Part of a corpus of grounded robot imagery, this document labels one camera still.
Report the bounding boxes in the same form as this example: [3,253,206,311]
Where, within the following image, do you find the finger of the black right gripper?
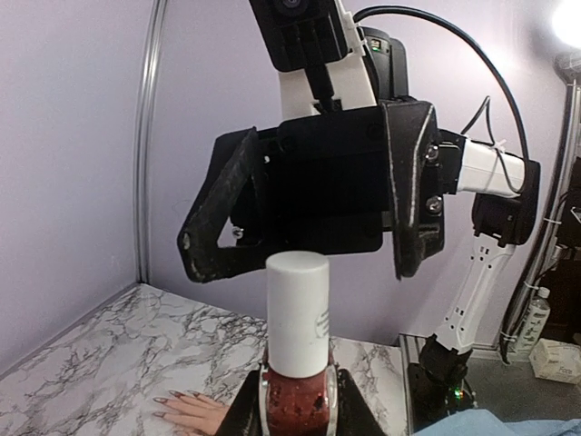
[177,127,272,282]
[379,101,444,280]

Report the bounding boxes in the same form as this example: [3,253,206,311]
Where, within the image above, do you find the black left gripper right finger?
[336,369,385,436]

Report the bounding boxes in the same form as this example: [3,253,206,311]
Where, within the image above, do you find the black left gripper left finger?
[215,370,262,436]

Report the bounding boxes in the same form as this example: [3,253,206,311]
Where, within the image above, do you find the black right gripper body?
[227,105,392,254]

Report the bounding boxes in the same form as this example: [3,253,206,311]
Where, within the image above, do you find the dark red nail polish bottle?
[258,353,339,435]

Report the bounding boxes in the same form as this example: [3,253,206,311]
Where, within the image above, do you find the white nail polish cap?
[266,251,330,379]

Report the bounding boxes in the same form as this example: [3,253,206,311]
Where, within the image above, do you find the forearm in blue sleeve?
[416,409,580,436]

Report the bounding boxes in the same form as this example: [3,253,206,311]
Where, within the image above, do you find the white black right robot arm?
[178,17,540,427]

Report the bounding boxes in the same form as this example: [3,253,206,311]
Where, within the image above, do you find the person's hand with painted nails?
[153,391,230,435]

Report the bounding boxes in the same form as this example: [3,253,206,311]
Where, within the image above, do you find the clear plastic water bottle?
[515,287,550,353]

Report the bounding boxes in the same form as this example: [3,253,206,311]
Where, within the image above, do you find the white tissue box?
[528,339,580,385]

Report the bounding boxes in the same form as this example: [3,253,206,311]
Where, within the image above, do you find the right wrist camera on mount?
[251,0,377,120]

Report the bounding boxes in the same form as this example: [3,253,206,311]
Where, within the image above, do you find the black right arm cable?
[352,7,530,192]

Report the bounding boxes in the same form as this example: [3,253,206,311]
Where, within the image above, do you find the aluminium corner post right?
[133,0,168,283]

